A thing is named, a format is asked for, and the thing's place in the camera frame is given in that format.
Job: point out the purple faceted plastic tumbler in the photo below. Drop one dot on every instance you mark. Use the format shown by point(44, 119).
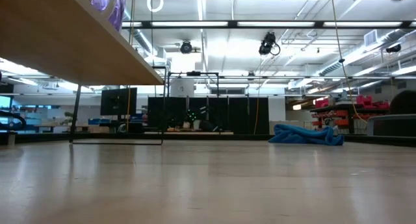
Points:
point(117, 9)

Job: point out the wooden shelf with black legs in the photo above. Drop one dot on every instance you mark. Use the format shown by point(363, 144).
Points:
point(65, 39)

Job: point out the background robot station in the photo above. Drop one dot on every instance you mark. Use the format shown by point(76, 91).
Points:
point(193, 120)

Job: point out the black partition panels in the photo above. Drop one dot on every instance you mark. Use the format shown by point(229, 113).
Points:
point(240, 115)

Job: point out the black monitor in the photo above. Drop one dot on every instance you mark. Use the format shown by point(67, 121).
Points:
point(118, 101)

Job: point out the blue cloth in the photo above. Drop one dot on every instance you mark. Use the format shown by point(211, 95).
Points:
point(302, 135)

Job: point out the rack with red bins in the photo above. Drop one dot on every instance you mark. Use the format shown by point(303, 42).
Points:
point(344, 113)

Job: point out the grey chair back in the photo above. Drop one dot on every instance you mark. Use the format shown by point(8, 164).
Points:
point(390, 125)

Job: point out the person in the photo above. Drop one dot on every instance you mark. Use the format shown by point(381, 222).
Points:
point(404, 102)

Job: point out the round black ceiling camera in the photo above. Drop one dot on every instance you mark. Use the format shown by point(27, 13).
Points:
point(186, 47)

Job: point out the black table frame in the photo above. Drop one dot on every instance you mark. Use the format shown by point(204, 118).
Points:
point(48, 137)

